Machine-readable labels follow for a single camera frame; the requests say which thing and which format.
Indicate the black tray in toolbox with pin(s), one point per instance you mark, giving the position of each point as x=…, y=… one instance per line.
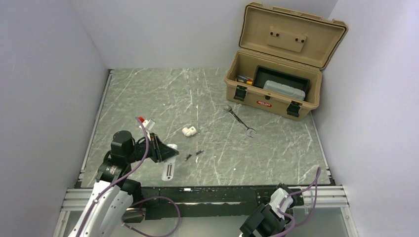
x=262, y=74

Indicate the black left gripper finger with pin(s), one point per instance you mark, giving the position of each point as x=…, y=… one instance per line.
x=165, y=150
x=167, y=157

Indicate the black toolbox right latch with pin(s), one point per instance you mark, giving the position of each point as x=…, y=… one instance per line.
x=293, y=109

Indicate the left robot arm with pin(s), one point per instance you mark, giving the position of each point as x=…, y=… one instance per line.
x=113, y=193

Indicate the black toolbox latch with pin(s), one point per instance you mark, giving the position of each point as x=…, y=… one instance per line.
x=240, y=93
x=293, y=109

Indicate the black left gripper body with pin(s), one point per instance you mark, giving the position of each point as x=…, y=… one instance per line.
x=153, y=149

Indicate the black toolbox left latch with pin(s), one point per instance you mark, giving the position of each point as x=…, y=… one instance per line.
x=240, y=93

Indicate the grey plastic case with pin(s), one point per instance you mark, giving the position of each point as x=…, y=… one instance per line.
x=284, y=90

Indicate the white remote control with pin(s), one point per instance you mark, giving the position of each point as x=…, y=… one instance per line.
x=169, y=166

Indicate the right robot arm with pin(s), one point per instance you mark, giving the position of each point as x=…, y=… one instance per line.
x=272, y=219

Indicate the silver open-end wrench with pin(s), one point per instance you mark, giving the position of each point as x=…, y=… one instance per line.
x=249, y=131

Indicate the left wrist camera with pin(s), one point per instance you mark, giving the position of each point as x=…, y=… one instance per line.
x=148, y=124

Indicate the tan plastic toolbox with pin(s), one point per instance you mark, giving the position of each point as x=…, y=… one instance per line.
x=285, y=40

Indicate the white plastic pipe elbow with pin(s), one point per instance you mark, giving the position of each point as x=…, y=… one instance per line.
x=189, y=131

